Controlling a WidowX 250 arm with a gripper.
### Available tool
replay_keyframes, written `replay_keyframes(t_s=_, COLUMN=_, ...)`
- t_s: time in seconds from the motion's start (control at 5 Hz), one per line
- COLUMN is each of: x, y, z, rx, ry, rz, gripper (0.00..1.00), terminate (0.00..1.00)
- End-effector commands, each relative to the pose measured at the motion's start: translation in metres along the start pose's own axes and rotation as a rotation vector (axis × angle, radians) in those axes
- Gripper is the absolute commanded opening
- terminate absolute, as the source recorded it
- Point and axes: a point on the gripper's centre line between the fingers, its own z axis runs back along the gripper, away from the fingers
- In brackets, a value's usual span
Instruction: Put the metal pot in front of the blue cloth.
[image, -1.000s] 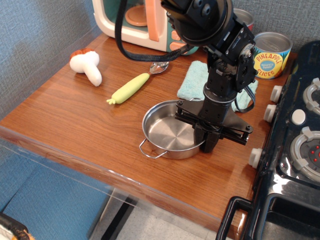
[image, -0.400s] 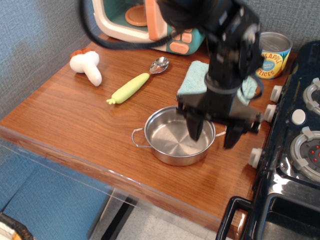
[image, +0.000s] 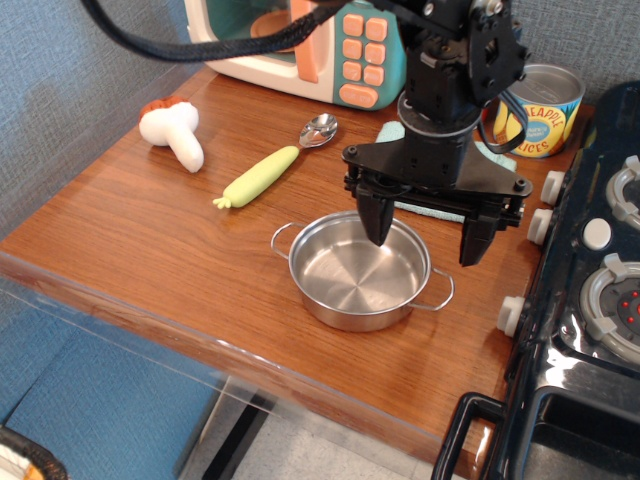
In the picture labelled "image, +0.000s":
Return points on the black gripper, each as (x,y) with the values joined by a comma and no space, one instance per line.
(436,165)

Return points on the small metal pot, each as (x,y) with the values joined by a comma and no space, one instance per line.
(353,285)

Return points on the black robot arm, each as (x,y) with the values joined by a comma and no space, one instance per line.
(460,57)

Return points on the light blue folded cloth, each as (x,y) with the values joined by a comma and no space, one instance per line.
(394,130)

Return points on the white stove knob middle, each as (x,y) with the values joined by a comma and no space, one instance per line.
(539,225)

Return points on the white stove knob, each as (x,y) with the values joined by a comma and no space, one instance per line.
(539,225)
(509,314)
(552,186)

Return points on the white stove knob lower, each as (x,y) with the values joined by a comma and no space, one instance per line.
(509,314)

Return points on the white stove knob upper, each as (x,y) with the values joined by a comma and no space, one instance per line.
(552,186)

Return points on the toy microwave teal and cream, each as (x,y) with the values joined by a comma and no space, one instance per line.
(355,59)

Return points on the pineapple slices can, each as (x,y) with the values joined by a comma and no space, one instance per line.
(551,96)

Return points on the black toy stove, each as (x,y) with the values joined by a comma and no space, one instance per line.
(571,409)

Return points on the orange plate inside microwave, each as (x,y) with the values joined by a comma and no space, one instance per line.
(270,23)

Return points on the white plush mushroom toy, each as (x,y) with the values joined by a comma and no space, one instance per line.
(171,122)

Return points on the orange object at corner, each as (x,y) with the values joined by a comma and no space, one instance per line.
(22,458)

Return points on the spoon with green handle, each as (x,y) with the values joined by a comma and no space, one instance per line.
(256,180)

